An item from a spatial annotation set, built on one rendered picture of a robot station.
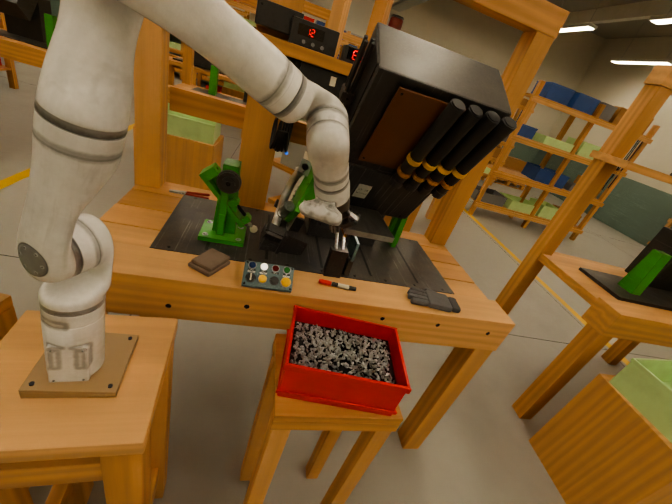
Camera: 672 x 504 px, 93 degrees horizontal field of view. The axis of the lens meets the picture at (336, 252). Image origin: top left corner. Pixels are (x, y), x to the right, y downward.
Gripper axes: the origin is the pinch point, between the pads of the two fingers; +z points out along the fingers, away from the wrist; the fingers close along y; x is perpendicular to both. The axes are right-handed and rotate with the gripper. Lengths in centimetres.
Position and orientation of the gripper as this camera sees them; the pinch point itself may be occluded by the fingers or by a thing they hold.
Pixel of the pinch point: (335, 226)
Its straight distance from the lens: 80.6
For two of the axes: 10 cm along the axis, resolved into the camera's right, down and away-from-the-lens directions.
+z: 0.4, 4.3, 9.0
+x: -3.8, 8.4, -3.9
